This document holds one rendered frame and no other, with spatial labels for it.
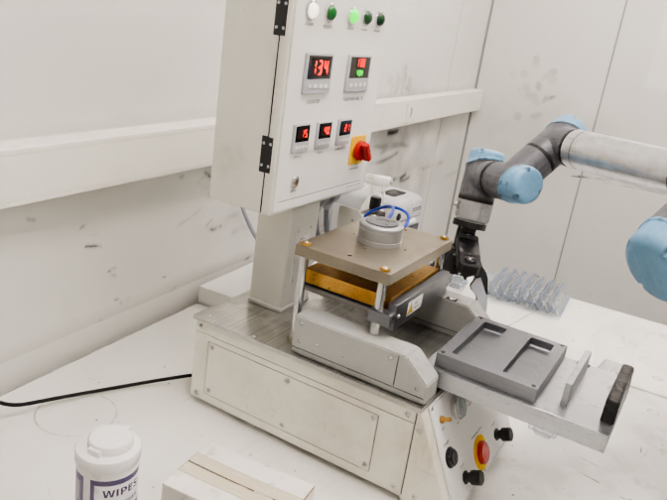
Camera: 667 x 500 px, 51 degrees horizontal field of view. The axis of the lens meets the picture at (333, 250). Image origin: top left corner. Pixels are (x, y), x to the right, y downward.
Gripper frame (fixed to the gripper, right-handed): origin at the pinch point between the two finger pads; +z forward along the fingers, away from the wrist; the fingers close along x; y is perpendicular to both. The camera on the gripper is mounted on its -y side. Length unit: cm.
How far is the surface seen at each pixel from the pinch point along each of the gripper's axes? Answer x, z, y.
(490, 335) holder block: -4.2, -2.5, -24.3
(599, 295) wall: -103, 13, 198
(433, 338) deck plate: 4.5, 2.0, -17.6
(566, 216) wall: -78, -21, 201
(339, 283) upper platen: 24.1, -6.7, -30.3
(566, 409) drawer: -13.4, 1.7, -44.1
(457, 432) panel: -0.5, 12.6, -34.7
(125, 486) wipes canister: 46, 22, -59
